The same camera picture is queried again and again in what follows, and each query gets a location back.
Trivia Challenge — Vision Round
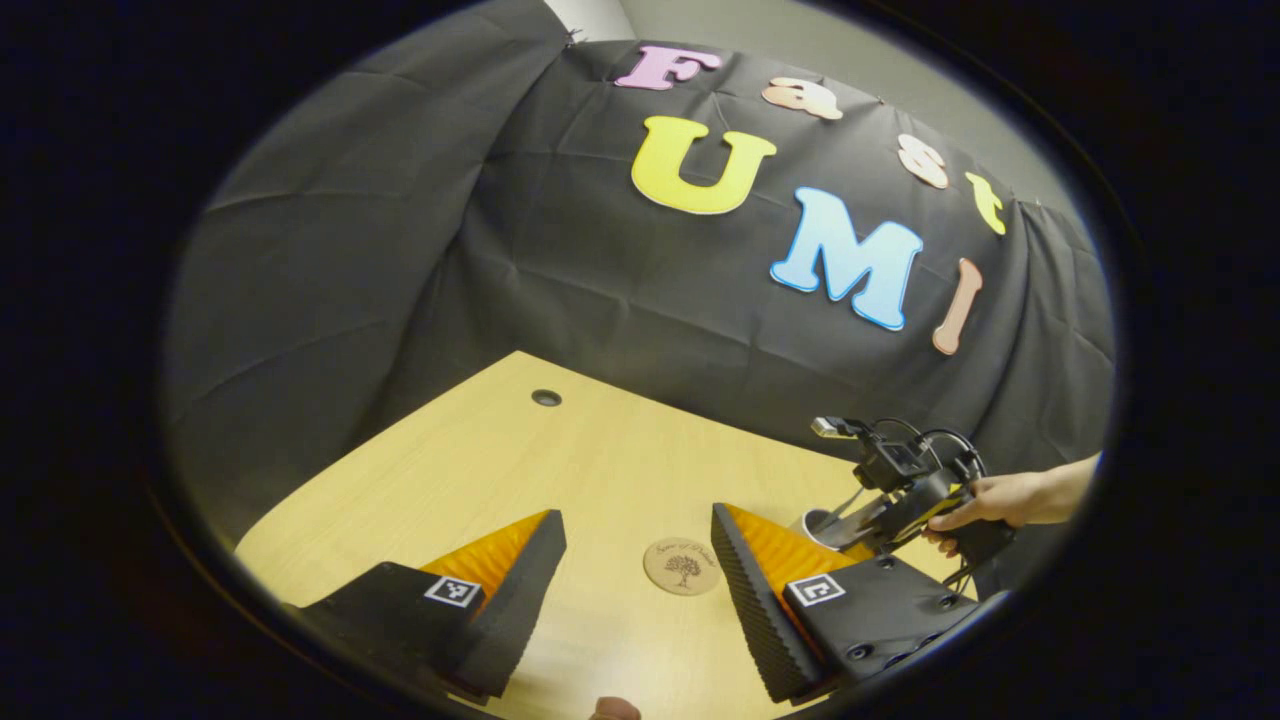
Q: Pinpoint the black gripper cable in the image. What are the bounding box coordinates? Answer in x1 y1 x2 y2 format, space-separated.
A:
868 417 989 483

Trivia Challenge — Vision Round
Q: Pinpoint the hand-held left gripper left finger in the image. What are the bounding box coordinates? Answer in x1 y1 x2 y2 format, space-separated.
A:
285 508 568 701

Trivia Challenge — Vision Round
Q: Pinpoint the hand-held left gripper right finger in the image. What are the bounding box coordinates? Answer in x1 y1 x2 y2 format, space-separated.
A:
711 502 986 704

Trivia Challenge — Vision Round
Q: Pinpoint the black backdrop cloth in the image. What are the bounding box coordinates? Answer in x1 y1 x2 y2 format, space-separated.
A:
165 0 1116 561

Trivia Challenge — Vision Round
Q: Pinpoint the light wooden desktop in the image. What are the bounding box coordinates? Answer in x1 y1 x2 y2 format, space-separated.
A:
235 350 986 720

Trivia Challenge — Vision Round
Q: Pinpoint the white cup with wooden handle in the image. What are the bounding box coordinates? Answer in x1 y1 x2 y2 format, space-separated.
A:
800 507 863 553

